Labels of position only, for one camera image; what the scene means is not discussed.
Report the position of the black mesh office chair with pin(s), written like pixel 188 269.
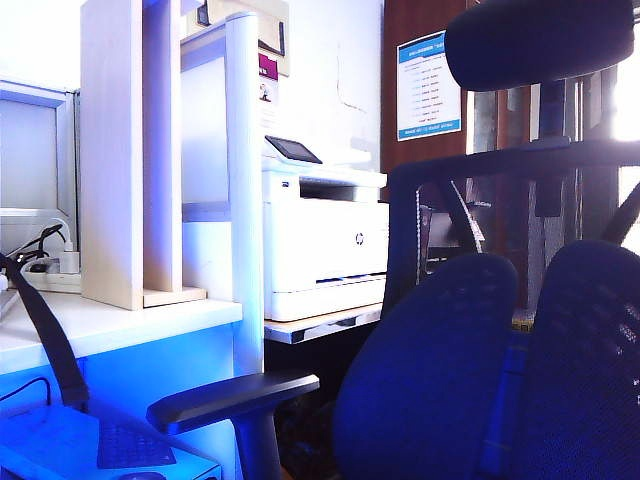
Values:
pixel 425 375

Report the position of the magenta flyer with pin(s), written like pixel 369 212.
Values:
pixel 267 67

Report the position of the light wooden desk organizer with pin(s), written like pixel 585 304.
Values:
pixel 110 150

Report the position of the white HP printer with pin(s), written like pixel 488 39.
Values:
pixel 325 250

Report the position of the white shelf unit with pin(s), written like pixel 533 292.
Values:
pixel 245 200

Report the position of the blue white notice poster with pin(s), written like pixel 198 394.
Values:
pixel 427 85

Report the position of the dark navy backpack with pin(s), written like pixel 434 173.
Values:
pixel 50 340

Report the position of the brown wooden door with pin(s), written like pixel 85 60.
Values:
pixel 425 155

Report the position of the white charger plug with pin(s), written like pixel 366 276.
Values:
pixel 70 260

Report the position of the cardboard box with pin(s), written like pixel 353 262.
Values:
pixel 272 25

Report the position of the white power strip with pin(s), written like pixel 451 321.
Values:
pixel 50 281

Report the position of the wooden printer table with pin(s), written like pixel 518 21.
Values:
pixel 310 327

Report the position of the computer case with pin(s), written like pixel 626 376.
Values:
pixel 60 440

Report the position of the glass desk partition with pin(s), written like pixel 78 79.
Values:
pixel 30 150

